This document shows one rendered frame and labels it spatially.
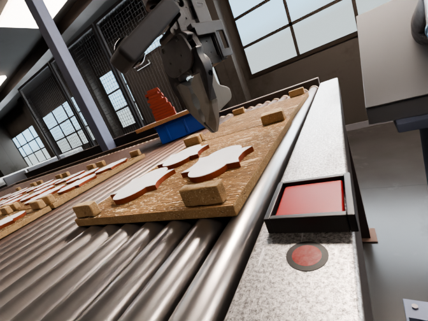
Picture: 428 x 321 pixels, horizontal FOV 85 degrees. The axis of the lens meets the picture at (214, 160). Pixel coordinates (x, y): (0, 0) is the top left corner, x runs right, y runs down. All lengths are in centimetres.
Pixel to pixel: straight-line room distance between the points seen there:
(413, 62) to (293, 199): 48
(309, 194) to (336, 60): 325
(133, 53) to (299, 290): 29
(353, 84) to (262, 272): 335
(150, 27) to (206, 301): 30
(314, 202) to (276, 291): 9
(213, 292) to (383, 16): 73
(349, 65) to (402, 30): 275
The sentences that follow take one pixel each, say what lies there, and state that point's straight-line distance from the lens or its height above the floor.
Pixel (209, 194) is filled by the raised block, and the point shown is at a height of 95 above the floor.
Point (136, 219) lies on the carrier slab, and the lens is 38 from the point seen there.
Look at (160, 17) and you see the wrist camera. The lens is 36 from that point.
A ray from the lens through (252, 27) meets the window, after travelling 367.
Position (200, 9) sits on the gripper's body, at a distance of 41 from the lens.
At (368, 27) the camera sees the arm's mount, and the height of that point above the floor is 107.
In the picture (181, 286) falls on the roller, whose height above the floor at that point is 91.
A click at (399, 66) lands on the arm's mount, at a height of 97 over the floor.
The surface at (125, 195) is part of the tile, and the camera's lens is 46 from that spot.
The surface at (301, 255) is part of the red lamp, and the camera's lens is 21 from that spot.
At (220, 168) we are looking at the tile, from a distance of 37.
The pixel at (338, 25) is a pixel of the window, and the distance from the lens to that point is 345.
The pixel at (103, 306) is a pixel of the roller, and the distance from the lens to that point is 27.
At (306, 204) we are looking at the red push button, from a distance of 24.
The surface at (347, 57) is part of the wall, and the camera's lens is 346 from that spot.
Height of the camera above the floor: 105
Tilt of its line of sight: 14 degrees down
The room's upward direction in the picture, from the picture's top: 22 degrees counter-clockwise
